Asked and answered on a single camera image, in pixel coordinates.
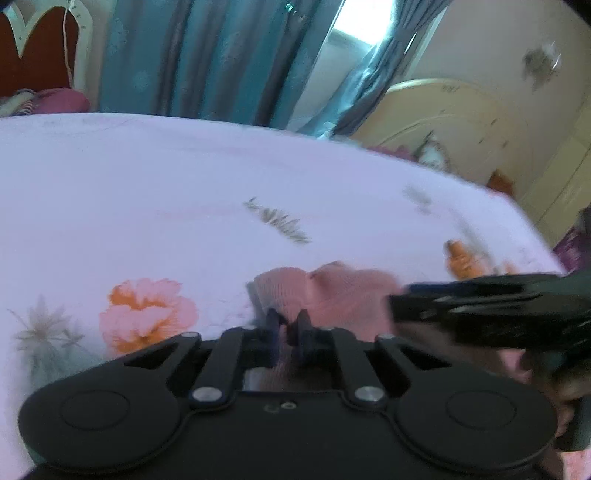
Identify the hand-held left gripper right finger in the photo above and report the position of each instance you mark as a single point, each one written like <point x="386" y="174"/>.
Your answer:
<point x="302" y="327"/>

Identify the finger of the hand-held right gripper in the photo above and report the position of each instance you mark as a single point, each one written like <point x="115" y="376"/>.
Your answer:
<point x="461" y="288"/>
<point x="425" y="309"/>

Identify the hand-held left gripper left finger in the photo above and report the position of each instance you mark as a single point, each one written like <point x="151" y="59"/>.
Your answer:
<point x="273" y="325"/>

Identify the pink shirt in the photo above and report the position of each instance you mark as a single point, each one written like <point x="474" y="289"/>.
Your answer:
<point x="351" y="295"/>

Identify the purple patterned cloth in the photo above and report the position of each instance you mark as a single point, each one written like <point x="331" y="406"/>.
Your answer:
<point x="575" y="251"/>

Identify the brown and white pillow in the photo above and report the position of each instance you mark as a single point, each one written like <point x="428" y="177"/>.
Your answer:
<point x="501" y="182"/>
<point x="434" y="154"/>

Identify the cream wardrobe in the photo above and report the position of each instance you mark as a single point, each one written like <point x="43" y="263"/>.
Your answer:
<point x="565" y="180"/>

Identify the floral bedsheet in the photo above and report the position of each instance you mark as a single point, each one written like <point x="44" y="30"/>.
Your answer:
<point x="184" y="198"/>

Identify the cream round headboard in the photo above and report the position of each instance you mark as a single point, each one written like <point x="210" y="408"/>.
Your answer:
<point x="461" y="124"/>

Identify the narrow teal curtain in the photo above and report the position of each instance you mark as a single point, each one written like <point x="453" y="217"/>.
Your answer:
<point x="383" y="69"/>

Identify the window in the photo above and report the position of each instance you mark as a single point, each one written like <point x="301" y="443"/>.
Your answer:
<point x="344" y="60"/>

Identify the wide teal curtain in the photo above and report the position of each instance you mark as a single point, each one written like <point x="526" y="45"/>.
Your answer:
<point x="207" y="60"/>

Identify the pink pillow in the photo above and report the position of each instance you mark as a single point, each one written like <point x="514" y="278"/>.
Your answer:
<point x="51" y="100"/>

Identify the red heart-shaped headboard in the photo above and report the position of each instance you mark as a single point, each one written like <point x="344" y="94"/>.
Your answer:
<point x="41" y="50"/>

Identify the wall decoration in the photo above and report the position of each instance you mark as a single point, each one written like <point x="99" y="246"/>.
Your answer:
<point x="541" y="60"/>

